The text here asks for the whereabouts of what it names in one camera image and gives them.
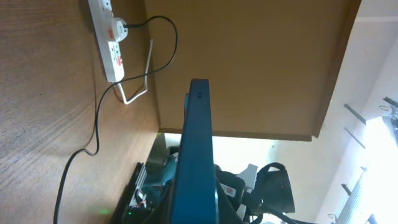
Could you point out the black office chair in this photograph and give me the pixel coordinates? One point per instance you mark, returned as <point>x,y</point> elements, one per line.
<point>272,194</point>

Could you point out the blue Galaxy smartphone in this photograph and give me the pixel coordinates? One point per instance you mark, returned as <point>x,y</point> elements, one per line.
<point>194,196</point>

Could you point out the white power strip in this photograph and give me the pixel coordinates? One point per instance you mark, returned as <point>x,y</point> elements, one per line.
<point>101,12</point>

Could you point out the white USB charger plug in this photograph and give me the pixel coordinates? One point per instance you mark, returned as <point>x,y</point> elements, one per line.
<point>115,29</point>

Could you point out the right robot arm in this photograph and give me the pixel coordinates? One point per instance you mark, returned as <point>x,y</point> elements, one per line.
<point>149,182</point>

